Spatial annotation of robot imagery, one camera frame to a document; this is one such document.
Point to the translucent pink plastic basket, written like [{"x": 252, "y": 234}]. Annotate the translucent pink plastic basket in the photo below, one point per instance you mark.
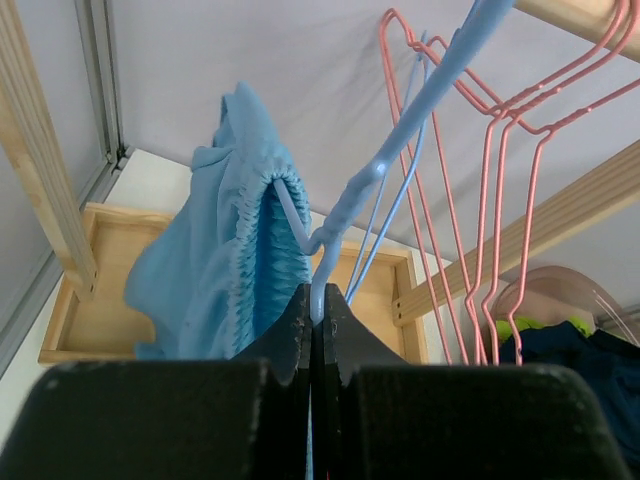
[{"x": 554, "y": 293}]

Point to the navy blue shorts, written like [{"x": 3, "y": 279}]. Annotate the navy blue shorts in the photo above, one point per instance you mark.
[{"x": 606, "y": 363}]

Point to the pink hanger of black shorts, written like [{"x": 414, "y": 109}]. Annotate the pink hanger of black shorts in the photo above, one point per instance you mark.
[{"x": 548, "y": 60}]

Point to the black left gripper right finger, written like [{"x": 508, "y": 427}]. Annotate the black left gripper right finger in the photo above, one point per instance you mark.
[{"x": 388, "y": 419}]

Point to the lime green shorts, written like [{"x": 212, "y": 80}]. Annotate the lime green shorts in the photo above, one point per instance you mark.
[{"x": 505, "y": 331}]

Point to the wooden clothes rack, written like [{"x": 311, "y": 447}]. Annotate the wooden clothes rack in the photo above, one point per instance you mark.
[{"x": 28, "y": 137}]

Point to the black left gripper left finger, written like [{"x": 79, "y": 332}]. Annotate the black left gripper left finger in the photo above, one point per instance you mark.
[{"x": 244, "y": 418}]

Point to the light blue shorts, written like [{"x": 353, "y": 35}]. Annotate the light blue shorts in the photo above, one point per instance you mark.
[{"x": 227, "y": 265}]

